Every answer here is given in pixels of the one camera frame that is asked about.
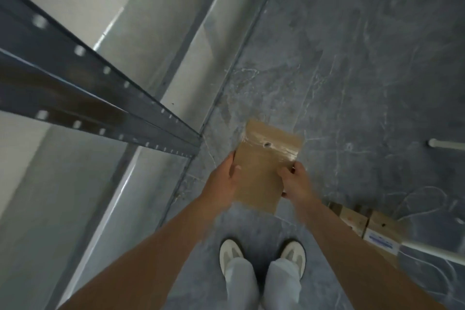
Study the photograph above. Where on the person's left hand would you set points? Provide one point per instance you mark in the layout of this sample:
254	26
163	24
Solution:
223	186

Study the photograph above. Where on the person's white shoe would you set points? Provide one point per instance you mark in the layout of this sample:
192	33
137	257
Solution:
292	253
230	251

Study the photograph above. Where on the cardboard parcel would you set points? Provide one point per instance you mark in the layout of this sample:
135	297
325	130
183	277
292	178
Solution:
265	175

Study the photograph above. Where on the white chair wooden seat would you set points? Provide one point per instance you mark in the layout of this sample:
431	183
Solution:
447	143

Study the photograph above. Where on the person's light grey trousers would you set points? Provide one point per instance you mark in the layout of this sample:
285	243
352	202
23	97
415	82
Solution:
239	284

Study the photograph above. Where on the grey metal shelving rack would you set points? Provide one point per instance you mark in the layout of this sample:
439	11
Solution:
91	95

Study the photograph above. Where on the person's right hand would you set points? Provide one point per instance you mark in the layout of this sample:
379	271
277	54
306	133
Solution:
299	190

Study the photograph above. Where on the person's right forearm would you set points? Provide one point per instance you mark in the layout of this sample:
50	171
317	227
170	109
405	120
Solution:
363	269

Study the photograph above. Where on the person's right white shoe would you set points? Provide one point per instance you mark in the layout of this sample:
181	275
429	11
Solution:
292	253

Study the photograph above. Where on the cardboard box white label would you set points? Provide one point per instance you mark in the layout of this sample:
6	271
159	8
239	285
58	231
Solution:
354	219

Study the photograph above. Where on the person's left forearm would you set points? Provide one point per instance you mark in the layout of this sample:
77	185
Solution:
145	266

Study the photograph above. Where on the person's left white shoe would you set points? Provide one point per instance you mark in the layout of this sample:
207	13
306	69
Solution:
230	251

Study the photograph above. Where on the cardboard box blue-white label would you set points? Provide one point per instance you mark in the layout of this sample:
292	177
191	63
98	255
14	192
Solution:
385	233

